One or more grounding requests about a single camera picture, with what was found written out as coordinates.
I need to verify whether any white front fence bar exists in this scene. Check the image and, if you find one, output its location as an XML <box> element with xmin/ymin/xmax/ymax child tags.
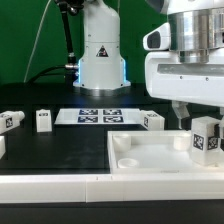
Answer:
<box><xmin>0</xmin><ymin>173</ymin><xmax>224</xmax><ymax>203</ymax></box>

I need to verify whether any white sheet with tags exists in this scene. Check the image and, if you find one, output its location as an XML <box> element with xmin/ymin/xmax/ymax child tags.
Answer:
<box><xmin>55</xmin><ymin>108</ymin><xmax>140</xmax><ymax>125</ymax></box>

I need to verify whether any black cable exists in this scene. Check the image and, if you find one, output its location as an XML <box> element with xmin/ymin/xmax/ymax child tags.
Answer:
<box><xmin>27</xmin><ymin>65</ymin><xmax>75</xmax><ymax>84</ymax></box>

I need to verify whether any white square tabletop part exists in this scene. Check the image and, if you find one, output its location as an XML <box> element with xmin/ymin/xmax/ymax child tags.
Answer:
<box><xmin>107</xmin><ymin>130</ymin><xmax>224</xmax><ymax>174</ymax></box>

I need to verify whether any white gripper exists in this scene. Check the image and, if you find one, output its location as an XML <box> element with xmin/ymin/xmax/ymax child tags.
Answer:
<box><xmin>145</xmin><ymin>49</ymin><xmax>224</xmax><ymax>140</ymax></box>

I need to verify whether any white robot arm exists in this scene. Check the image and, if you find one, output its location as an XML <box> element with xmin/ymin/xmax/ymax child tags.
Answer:
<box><xmin>75</xmin><ymin>0</ymin><xmax>224</xmax><ymax>140</ymax></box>

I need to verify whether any grey cable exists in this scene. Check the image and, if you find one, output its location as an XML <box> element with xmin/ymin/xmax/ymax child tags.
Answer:
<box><xmin>23</xmin><ymin>0</ymin><xmax>54</xmax><ymax>84</ymax></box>

